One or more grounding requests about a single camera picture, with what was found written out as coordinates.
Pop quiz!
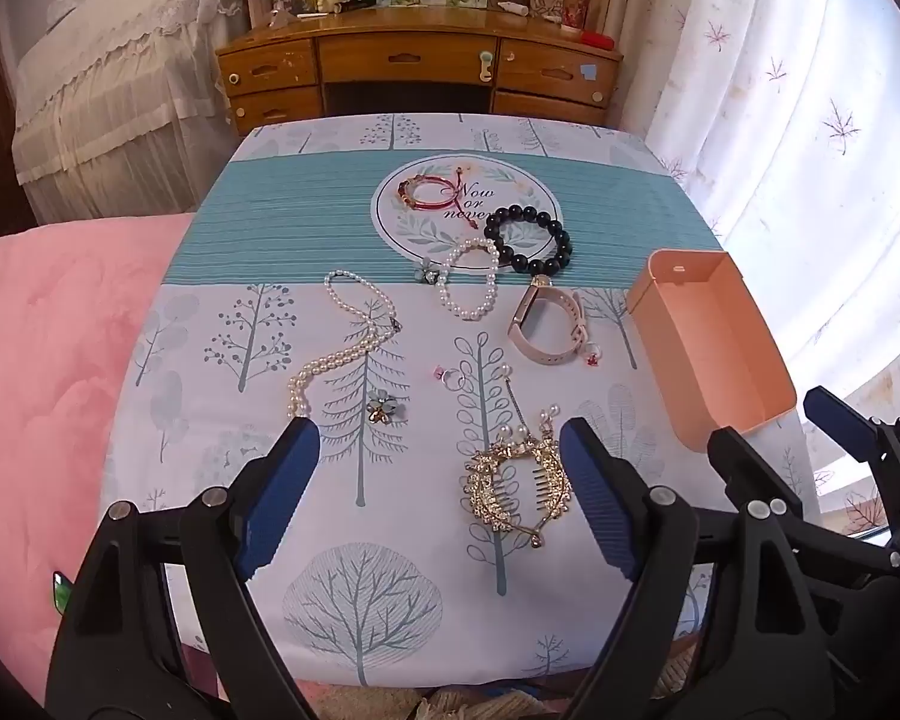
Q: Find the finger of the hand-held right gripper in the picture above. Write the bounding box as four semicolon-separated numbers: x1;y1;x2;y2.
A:
802;386;900;485
707;426;800;518

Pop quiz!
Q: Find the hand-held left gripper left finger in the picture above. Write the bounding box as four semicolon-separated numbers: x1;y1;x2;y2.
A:
45;416;323;720

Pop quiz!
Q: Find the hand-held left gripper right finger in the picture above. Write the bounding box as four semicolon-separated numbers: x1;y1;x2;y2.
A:
559;416;837;720

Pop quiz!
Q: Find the gold hair comb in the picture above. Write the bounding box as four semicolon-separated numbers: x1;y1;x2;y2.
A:
461;427;575;550

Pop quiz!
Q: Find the white pearl necklace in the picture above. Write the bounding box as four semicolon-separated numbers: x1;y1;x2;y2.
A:
286;270;404;421

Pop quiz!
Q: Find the gold chain pearl earring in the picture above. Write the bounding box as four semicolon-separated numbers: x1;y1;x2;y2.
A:
495;361;563;443

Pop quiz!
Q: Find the orange plastic box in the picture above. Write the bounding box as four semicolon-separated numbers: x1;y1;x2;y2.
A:
626;247;797;455

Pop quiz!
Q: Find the pink wrist watch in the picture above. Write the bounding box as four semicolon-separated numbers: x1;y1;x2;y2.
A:
506;281;592;361

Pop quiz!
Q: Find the black bead bracelet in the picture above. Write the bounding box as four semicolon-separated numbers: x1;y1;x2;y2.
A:
484;206;575;272

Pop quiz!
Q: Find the red string bracelet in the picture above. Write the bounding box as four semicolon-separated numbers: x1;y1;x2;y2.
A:
397;171;467;220

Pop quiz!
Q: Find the pink blanket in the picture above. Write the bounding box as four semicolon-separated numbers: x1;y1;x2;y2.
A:
0;214;218;706

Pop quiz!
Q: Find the tree print tablecloth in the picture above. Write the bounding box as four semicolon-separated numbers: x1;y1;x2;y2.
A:
101;112;822;691

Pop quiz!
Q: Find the white leaf print curtain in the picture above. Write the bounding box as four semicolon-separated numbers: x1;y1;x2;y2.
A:
607;0;900;533

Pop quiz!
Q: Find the white lace furniture cover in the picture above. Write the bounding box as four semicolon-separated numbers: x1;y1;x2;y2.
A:
11;0;248;226

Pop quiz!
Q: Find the wooden desk with drawers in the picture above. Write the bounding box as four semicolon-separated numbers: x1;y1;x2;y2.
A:
216;4;623;137

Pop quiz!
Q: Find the white pearl bracelet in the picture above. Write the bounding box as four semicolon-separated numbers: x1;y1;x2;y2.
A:
436;237;500;321

